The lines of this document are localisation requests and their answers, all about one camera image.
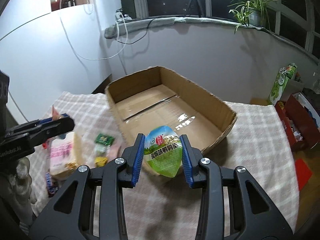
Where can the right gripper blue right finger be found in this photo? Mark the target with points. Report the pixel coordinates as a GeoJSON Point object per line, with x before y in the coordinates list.
{"type": "Point", "coordinates": [192, 162]}

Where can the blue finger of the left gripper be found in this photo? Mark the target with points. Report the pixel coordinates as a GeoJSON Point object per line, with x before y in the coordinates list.
{"type": "Point", "coordinates": [48, 128]}

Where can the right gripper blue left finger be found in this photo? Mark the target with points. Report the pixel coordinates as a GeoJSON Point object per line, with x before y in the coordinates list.
{"type": "Point", "coordinates": [130, 163]}

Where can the green duck egg snack pack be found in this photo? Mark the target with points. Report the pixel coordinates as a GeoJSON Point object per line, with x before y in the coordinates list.
{"type": "Point", "coordinates": [163, 151]}

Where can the pink packaged bread loaf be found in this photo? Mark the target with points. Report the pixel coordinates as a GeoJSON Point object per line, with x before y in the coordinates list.
{"type": "Point", "coordinates": [65, 156]}

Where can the small green candy packet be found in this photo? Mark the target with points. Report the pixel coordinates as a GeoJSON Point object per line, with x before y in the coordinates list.
{"type": "Point", "coordinates": [105, 140]}

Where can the snickers chocolate bar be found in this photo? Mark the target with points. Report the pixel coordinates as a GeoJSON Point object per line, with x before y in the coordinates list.
{"type": "Point", "coordinates": [51, 186]}

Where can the yellow small snack packet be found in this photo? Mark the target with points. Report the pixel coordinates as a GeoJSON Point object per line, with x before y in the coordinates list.
{"type": "Point", "coordinates": [101, 161]}

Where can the brown cardboard box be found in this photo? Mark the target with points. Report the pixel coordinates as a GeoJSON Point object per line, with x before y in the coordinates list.
{"type": "Point", "coordinates": [158, 96]}

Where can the pink plaid blanket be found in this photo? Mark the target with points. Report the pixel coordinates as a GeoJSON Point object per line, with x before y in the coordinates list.
{"type": "Point", "coordinates": [251, 190]}

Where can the red storage box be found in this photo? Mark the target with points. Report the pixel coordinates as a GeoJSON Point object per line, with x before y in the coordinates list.
{"type": "Point", "coordinates": [300, 128]}

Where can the grey windowsill cloth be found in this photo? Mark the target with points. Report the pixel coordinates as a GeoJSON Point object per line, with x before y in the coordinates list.
{"type": "Point", "coordinates": [151, 23]}

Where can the green tissue box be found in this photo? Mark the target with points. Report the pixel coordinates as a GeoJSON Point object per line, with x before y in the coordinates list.
{"type": "Point", "coordinates": [284, 75]}

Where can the white power strip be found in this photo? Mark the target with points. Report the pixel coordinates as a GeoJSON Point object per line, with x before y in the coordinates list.
{"type": "Point", "coordinates": [121, 17]}

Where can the potted spider plant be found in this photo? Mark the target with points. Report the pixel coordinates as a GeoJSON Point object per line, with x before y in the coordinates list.
{"type": "Point", "coordinates": [250, 12]}

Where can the black tripod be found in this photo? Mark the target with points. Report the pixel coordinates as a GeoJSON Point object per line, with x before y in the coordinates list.
{"type": "Point", "coordinates": [197, 4]}

